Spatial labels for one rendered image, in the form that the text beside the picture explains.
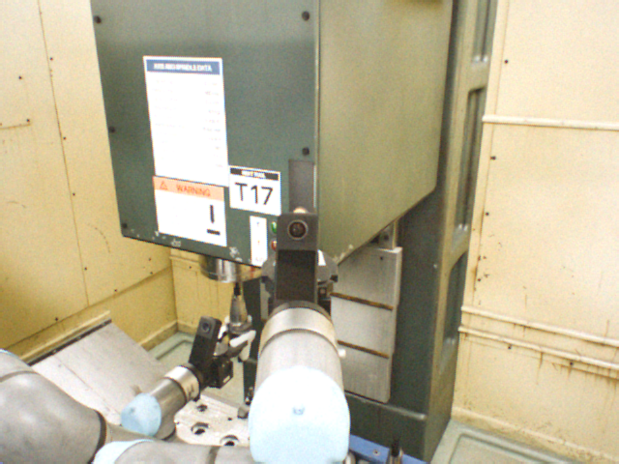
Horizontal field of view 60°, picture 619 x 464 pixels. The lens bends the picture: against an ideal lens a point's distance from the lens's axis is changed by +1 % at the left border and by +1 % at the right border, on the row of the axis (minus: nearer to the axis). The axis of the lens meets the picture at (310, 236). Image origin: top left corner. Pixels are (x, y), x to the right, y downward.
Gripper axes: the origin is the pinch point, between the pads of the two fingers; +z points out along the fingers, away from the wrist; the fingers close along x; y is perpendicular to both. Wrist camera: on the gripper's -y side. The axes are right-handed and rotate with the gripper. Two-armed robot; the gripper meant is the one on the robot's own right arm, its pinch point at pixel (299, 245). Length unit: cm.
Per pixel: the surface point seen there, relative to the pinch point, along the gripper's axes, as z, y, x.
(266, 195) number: 16.2, -2.2, -5.3
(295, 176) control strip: 13.5, -6.1, -0.6
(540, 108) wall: 92, -6, 70
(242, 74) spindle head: 18.3, -20.6, -8.5
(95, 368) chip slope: 109, 92, -78
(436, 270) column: 70, 35, 38
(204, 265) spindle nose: 40.0, 20.2, -20.7
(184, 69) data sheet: 23.8, -21.1, -18.3
